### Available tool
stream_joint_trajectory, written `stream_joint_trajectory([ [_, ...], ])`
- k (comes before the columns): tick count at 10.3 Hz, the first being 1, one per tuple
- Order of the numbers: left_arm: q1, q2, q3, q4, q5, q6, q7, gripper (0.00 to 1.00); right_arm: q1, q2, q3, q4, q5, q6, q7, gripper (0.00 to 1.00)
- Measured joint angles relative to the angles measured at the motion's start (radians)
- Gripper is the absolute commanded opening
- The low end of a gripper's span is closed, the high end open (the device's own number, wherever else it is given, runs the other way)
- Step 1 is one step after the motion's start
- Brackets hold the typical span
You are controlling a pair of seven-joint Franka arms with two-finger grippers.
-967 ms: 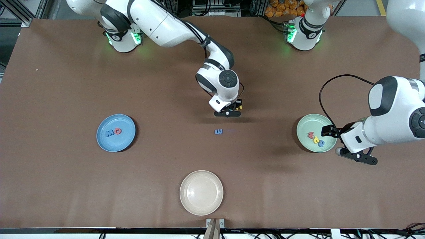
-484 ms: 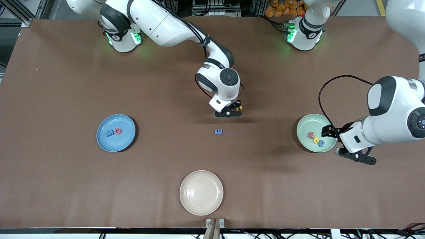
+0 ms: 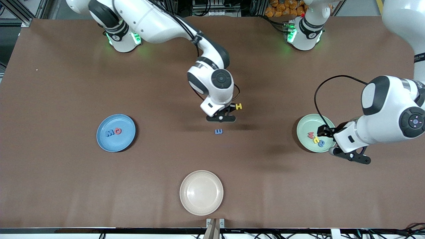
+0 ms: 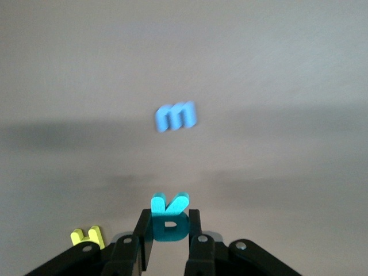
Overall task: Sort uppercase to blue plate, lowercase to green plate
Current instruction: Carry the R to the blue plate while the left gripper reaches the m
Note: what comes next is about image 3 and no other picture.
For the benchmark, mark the black electronics rack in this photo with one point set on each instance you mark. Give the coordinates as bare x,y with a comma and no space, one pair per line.
215,6

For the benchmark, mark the yellow foam uppercase H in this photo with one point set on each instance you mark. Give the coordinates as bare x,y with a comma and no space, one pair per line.
238,106

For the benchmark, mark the red foam uppercase Q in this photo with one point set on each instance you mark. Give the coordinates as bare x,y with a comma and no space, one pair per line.
120,131

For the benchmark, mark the green plate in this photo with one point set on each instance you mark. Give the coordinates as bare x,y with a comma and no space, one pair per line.
308,122

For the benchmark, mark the blue foam lowercase m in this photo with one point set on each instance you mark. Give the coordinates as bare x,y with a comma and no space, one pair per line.
218,132

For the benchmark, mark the beige plate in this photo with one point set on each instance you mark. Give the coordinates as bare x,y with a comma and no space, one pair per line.
201,193

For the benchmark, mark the blue plate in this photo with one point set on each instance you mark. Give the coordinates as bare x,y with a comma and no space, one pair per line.
116,144

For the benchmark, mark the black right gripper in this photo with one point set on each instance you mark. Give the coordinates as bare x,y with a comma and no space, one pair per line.
230,108

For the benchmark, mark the orange bags pile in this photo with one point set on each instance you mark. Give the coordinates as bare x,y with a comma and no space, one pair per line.
282,8

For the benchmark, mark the black table edge rail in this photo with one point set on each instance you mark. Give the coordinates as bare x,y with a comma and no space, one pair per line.
99,230

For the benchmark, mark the blue foam uppercase W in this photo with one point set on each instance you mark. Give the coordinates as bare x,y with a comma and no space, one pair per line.
110,133

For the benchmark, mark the metal table edge bracket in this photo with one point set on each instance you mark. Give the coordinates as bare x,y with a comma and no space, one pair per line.
221,222

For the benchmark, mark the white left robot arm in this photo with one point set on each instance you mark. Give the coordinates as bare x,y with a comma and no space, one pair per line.
388,113

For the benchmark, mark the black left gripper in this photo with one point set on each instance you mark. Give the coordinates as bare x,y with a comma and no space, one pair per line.
329,131

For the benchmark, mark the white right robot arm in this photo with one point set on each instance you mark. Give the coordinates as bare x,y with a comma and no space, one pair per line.
149,20

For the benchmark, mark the aluminium frame profile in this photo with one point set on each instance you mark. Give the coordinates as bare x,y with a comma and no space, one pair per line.
26,22

